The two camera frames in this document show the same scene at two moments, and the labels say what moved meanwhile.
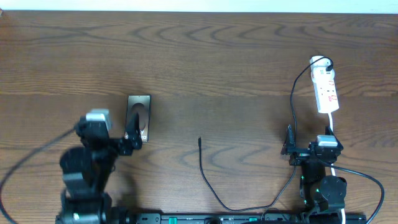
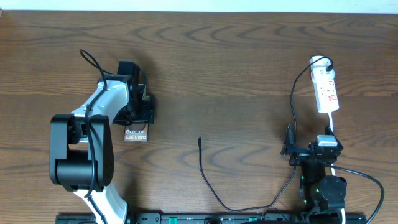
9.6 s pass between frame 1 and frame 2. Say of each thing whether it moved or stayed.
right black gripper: stayed
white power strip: stayed
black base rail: stayed
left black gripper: moved
